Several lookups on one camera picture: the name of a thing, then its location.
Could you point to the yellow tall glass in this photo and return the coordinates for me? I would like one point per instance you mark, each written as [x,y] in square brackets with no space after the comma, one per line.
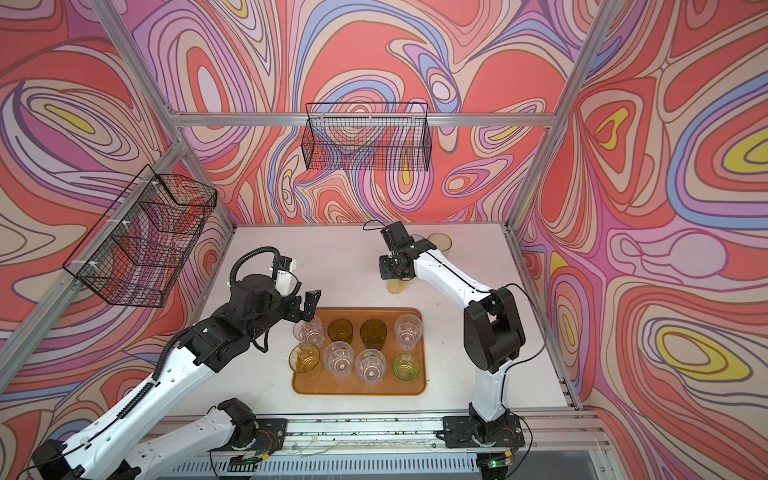
[396,286]

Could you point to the black wire basket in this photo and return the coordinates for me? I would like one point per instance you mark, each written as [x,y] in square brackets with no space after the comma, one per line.
[367,136]
[146,247]

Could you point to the yellow short plastic glass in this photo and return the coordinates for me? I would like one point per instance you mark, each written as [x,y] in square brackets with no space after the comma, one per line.
[305,361]

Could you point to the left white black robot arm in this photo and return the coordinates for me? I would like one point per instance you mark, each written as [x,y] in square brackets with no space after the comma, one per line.
[112,447]

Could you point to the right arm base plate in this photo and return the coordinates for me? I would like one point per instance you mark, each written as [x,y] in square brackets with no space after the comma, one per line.
[471,432]

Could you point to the green short glass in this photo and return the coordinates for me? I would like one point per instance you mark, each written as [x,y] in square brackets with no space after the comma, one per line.
[406,367]

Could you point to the clear faceted glass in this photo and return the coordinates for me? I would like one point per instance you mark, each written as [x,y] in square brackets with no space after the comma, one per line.
[312,332]
[338,359]

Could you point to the brown short glass front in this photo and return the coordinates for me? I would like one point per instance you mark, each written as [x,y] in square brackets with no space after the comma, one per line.
[341,330]

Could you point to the clear faceted glass front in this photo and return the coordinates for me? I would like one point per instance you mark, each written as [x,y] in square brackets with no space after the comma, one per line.
[338,359]

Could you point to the brown tall glass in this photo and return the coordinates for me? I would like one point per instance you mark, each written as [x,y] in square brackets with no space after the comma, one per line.
[373,333]

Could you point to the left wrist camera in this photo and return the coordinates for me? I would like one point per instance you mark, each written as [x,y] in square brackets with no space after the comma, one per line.
[286,282]

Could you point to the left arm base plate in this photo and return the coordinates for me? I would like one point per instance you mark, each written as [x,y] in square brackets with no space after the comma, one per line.
[266,435]

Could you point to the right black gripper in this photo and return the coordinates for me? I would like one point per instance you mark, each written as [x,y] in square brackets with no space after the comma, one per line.
[385,271]

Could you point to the left black wire basket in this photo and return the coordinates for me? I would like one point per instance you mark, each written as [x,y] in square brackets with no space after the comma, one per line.
[146,247]

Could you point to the brown plastic tray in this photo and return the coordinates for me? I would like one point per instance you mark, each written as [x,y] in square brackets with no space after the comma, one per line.
[399,382]

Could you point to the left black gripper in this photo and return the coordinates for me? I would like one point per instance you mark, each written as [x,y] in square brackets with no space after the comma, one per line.
[309,306]

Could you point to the green tall glass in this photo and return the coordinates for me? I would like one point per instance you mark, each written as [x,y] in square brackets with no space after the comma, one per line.
[442,241]

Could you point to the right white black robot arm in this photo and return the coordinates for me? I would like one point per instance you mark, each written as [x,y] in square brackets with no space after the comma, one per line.
[492,334]

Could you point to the back black wire basket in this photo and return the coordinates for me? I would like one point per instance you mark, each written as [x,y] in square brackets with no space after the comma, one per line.
[367,136]

